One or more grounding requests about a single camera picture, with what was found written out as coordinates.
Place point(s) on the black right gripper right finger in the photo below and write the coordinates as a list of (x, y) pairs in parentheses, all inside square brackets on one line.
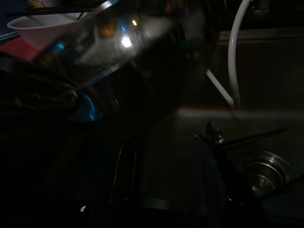
[(213, 190)]

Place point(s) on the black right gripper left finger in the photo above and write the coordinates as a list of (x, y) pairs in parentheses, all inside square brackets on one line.
[(118, 190)]

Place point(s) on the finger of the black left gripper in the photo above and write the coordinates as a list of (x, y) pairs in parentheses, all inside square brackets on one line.
[(35, 90)]

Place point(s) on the shiny steel bowl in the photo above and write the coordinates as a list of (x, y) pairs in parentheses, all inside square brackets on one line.
[(142, 47)]

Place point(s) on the pink plate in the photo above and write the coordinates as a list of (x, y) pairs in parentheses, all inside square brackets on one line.
[(16, 50)]

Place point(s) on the steel sink drain strainer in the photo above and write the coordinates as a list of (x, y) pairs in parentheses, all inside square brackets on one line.
[(263, 175)]

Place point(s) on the steel spoon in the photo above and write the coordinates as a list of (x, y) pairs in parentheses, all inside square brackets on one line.
[(213, 133)]

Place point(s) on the white bowl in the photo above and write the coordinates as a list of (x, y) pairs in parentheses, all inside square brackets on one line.
[(35, 31)]

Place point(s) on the stainless steel sink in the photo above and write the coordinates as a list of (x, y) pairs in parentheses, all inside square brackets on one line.
[(261, 83)]

